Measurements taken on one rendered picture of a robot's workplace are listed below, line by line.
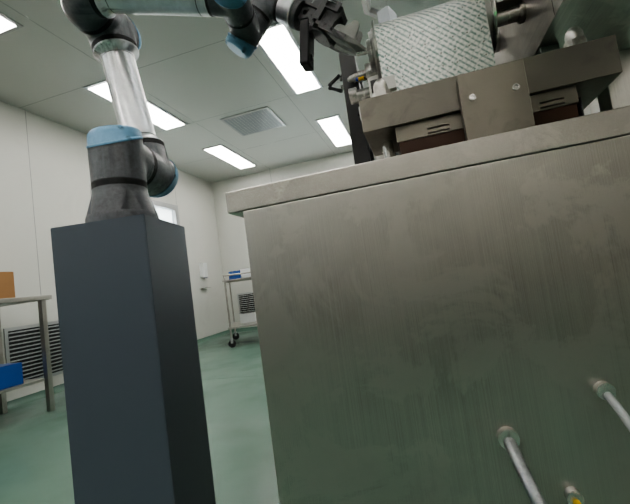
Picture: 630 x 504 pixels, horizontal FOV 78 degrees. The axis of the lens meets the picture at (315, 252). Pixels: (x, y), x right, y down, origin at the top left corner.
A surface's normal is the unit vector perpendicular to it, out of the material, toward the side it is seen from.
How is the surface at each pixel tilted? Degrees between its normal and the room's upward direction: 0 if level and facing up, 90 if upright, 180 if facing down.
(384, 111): 90
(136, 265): 90
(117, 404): 90
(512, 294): 90
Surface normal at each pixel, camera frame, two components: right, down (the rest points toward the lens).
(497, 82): -0.27, -0.04
